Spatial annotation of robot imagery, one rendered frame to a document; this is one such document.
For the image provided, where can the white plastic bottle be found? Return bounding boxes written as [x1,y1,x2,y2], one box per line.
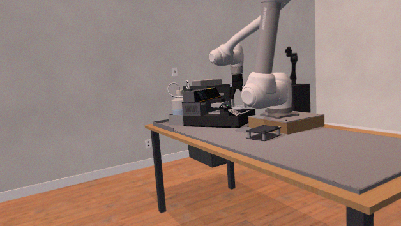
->
[172,90,183,115]

